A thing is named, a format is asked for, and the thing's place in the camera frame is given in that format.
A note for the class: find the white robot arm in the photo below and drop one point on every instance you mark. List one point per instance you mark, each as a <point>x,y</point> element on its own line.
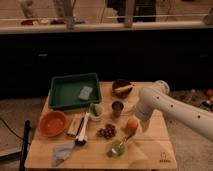
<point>156,97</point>

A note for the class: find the dark brown bowl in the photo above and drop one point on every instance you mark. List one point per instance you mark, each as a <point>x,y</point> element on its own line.
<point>121,83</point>

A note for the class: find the red bowl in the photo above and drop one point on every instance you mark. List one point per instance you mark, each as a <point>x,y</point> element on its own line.
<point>52,123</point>

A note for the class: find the metal cup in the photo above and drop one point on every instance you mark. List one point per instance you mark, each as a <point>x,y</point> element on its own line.
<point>117,108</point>

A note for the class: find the white cup with lime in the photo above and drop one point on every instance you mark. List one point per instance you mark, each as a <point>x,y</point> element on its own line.
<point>95,111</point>

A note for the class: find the green plastic tray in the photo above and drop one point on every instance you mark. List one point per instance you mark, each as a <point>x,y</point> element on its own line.
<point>65,91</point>

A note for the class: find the bunch of red grapes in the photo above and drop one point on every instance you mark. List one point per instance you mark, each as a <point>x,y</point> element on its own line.
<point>107,132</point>

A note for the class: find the wooden block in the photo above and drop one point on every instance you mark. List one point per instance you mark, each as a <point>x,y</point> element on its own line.
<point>74,125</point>

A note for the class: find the white spoon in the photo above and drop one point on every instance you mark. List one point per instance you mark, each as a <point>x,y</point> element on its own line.
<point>125,139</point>

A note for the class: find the green glass dish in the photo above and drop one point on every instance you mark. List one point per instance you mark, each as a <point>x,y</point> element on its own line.
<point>116,149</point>

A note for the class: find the grey cloth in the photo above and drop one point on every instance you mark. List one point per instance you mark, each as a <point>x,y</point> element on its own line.
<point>61,153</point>

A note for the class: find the black chair frame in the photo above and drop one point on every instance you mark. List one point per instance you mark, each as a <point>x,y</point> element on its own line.
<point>25,143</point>

